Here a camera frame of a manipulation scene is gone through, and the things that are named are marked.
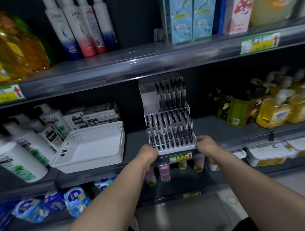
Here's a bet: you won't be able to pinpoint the person's left hand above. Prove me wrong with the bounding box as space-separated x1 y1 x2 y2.
137 144 159 166

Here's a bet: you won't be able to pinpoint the person's right hand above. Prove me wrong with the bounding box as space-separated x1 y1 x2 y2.
195 135 222 165

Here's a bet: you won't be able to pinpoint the white tiered pen display stand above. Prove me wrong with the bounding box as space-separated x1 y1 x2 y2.
138 76 197 157

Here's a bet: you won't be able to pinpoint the person's left forearm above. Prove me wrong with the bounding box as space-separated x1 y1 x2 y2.
67 160 156 231

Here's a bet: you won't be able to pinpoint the person's right forearm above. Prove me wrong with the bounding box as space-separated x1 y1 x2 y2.
208 149 305 231

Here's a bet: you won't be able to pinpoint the pink small bottle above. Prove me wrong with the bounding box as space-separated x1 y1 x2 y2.
145 165 158 187
158 164 170 184
193 153 206 173

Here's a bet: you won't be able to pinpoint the grey metal middle shelf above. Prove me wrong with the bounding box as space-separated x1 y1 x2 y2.
0 116 305 198

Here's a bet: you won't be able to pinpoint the grey metal shelf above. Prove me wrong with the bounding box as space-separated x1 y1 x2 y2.
0 16 305 110
0 164 305 231
0 116 305 198

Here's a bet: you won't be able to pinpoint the green and yellow price tag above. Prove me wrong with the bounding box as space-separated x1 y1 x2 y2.
240 32 281 56
0 84 27 104
169 152 193 164
183 191 202 199

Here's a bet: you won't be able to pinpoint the rows of black pens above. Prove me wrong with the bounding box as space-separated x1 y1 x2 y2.
145 78 193 150

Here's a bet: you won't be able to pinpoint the grey metal lower shelf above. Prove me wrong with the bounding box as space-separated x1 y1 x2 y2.
0 164 305 231

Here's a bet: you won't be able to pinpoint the white and yellow tub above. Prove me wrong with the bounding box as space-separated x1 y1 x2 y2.
285 137 305 159
245 142 290 167
206 148 247 172

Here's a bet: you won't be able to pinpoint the green bottle with black cap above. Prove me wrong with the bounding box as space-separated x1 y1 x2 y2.
226 90 253 128

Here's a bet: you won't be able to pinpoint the blue and white refill pouch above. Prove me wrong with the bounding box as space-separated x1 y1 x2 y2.
94 177 117 191
43 190 66 211
64 185 92 218
12 197 48 223

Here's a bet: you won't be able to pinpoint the white perforated plastic basket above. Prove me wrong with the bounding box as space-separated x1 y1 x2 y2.
49 121 126 174

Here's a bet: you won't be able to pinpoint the black and white carton box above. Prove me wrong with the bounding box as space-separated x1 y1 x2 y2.
82 102 120 119
84 114 121 126
63 107 86 130

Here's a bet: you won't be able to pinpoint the brown bottle with black cap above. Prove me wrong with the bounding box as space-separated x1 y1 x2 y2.
245 85 267 125

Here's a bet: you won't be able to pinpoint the yellow soap pump bottle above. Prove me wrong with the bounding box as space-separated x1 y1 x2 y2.
256 89 294 129
266 71 294 96
286 83 305 124

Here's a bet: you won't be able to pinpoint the grey metal upper shelf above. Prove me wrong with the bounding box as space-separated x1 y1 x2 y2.
0 16 305 110

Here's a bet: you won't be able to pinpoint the white bottle with green label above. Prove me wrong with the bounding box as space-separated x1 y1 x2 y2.
33 103 72 140
2 114 57 166
36 124 65 151
0 140 49 184

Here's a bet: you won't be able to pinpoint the light blue carton box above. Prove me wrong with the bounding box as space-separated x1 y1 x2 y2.
170 0 195 45
192 0 214 40

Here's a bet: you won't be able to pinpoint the clear acrylic shelf divider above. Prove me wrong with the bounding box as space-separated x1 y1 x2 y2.
159 0 173 44

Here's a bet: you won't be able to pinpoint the dark blue box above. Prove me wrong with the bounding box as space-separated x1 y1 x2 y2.
212 0 227 36

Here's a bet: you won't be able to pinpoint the pink mushroom print box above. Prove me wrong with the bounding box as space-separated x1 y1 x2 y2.
225 0 253 36

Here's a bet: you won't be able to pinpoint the white and blue shampoo bottle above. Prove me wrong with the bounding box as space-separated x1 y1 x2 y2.
92 0 119 51
42 0 84 61

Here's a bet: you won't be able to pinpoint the white and pink shampoo bottle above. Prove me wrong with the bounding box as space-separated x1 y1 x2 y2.
77 0 107 54
62 0 97 58

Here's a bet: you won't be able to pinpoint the large pale yellow bottle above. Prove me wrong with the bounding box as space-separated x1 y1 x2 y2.
249 0 299 27

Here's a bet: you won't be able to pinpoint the large yellow detergent bottle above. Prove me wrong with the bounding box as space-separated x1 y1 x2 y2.
0 11 52 82

